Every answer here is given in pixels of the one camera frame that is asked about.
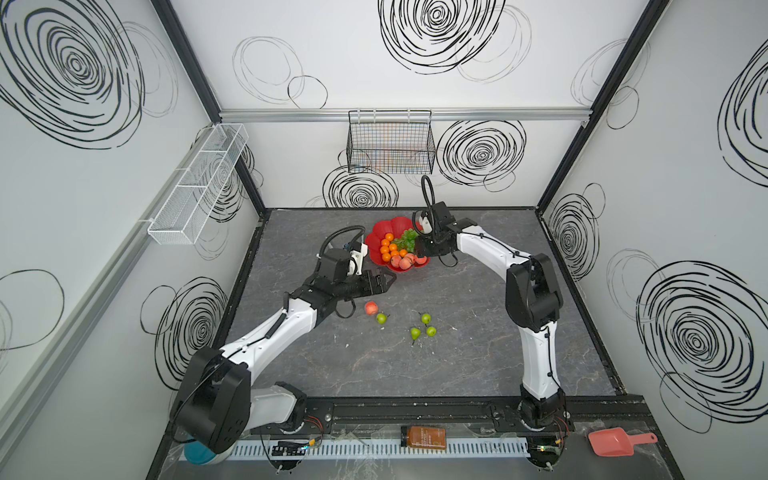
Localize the green fake grape bunch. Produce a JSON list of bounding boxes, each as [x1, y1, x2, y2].
[[393, 229, 418, 253]]

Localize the red flower-shaped fruit bowl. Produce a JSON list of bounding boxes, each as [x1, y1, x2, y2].
[[365, 216, 430, 273]]

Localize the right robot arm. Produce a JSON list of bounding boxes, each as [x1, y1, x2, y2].
[[412, 212, 566, 431]]

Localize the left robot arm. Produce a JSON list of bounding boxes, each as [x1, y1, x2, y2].
[[170, 268, 397, 454]]

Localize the teal lidded container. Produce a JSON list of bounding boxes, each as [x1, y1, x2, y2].
[[183, 442, 234, 466]]

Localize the pink plastic scoop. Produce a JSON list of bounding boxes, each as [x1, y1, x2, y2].
[[587, 428, 658, 458]]

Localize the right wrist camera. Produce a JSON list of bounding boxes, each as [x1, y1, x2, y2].
[[414, 202, 455, 235]]

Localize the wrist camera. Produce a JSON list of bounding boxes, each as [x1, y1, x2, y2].
[[414, 202, 455, 235], [316, 241, 368, 282]]

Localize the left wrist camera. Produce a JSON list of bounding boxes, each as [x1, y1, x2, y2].
[[316, 241, 368, 282]]

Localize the black wire basket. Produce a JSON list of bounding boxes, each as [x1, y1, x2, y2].
[[345, 109, 437, 175]]

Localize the black mounting rail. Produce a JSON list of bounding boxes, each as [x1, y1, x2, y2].
[[173, 395, 652, 434]]

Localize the white slotted cable duct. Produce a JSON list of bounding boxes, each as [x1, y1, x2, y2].
[[228, 437, 530, 461]]

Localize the white mesh wall shelf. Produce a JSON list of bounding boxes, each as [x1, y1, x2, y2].
[[148, 123, 249, 246]]

